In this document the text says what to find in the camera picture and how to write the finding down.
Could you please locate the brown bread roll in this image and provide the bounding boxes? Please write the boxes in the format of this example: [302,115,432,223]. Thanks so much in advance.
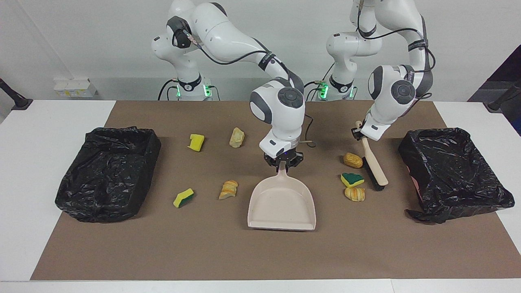
[343,152,364,169]

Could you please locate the beige hand brush black bristles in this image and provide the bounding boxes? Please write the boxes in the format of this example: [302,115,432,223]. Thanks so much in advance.
[355,120,389,192]

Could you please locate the pale bread chunk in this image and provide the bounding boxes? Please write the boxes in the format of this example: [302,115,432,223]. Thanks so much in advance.
[229,127,246,148]

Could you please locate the beige plastic dustpan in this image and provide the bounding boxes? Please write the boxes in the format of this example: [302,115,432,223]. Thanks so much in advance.
[247,161,317,231]

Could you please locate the green topped yellow sponge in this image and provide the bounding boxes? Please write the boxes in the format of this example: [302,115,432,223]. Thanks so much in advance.
[341,173,365,188]

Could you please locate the orange striped bread piece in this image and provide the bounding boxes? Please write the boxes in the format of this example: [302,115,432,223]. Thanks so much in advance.
[344,187,366,202]

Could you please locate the plain yellow sponge piece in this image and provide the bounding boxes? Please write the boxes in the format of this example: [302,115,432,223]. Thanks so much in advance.
[187,133,205,152]

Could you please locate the black bag lined pink bin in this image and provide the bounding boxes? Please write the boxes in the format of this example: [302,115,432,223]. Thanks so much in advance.
[398,127,515,224]

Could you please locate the striped croissant piece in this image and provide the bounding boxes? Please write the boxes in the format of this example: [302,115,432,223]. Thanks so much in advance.
[219,180,239,200]

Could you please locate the brown paper table mat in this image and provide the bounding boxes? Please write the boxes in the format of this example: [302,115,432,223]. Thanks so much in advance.
[31,101,521,281]

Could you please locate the yellow green sponge block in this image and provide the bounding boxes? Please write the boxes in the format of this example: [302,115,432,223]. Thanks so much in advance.
[173,188,195,209]

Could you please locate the dark background furniture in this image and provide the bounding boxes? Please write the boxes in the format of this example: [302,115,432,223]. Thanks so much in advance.
[468,45,521,137]

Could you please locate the black left base cables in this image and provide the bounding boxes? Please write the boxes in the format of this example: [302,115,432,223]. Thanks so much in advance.
[304,81,327,101]

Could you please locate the black base cables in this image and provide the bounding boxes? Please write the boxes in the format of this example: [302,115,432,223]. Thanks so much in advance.
[158,79,180,101]
[304,81,327,101]

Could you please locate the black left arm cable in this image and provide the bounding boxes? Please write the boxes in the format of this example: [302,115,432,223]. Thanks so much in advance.
[356,0,436,102]

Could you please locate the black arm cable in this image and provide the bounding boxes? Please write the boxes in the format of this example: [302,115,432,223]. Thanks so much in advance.
[356,0,436,102]
[185,31,316,148]

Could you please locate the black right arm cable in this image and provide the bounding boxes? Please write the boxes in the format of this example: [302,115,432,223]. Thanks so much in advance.
[185,31,316,148]

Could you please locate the black right base cables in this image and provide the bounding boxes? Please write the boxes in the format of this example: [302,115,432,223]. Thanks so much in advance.
[158,79,180,101]

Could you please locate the black camera stand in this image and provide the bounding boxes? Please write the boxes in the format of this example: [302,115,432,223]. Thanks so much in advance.
[487,79,521,113]
[0,77,33,111]

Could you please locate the white wall outlet box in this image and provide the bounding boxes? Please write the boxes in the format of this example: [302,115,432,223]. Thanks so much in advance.
[54,79,98,98]

